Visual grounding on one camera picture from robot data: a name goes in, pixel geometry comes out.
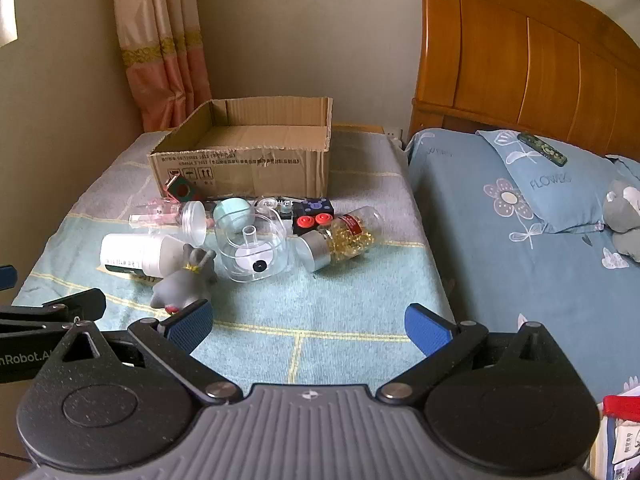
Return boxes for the grey plush toy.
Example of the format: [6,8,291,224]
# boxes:
[601,179,640,262]

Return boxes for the red cloth item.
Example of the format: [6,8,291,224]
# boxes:
[602,394,640,419]

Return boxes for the pink and beige curtain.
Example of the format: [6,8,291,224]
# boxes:
[110,0,213,133]

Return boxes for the wooden headboard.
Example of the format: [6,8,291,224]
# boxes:
[407,0,640,171]

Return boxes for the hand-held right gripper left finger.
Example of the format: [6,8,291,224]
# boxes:
[35,299,246,407]

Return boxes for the large clear plastic container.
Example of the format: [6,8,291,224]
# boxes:
[214,207,292,284]

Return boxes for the cardboard box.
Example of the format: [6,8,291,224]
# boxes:
[146,96,334,200]

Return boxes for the yellow capsule bottle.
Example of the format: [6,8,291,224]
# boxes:
[295,206,385,273]

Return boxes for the dark remote control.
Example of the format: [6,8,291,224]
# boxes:
[517,131,569,167]

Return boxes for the mint green round case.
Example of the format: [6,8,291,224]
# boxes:
[213,196,251,233]

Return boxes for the clear pink tube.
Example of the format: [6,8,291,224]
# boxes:
[129,199,187,231]

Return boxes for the black cube with red buttons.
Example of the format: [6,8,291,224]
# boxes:
[291,197,335,236]

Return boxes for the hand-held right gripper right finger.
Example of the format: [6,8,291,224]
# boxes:
[375,302,583,407]

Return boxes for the small clear plastic cup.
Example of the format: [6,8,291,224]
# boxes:
[181,201,209,247]

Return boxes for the grey mouse toy figure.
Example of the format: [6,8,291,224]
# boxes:
[151,243,218,314]

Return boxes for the white pill bottle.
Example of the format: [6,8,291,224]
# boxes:
[100,233,186,281]

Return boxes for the small clear bottle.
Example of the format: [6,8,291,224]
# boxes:
[255,196,296,221]

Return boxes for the light blue striped towel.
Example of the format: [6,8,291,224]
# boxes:
[12,210,457,388]

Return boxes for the small red green cube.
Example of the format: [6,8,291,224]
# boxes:
[166,178,196,202]

